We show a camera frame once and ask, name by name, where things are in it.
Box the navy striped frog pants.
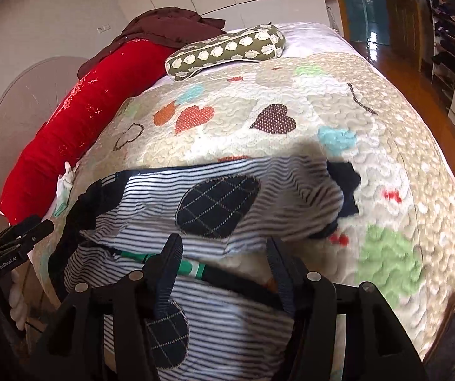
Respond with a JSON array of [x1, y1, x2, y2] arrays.
[[48, 156, 361, 380]]

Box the long red bolster pillow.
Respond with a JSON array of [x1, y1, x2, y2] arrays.
[[0, 40, 174, 224]]

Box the heart patterned quilt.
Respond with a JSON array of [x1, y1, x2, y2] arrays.
[[32, 51, 455, 360]]

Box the round white headboard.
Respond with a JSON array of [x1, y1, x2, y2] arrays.
[[0, 56, 86, 192]]

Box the dark maroon blanket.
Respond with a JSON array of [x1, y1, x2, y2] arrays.
[[77, 7, 226, 79]]

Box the green white patterned pillow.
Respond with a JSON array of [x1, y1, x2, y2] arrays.
[[164, 24, 286, 81]]

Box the black clothes rack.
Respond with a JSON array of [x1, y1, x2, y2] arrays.
[[426, 0, 455, 102]]

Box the wooden door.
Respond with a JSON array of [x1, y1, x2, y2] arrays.
[[386, 0, 422, 71]]

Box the white wall socket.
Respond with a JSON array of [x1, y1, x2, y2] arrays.
[[97, 24, 110, 34]]

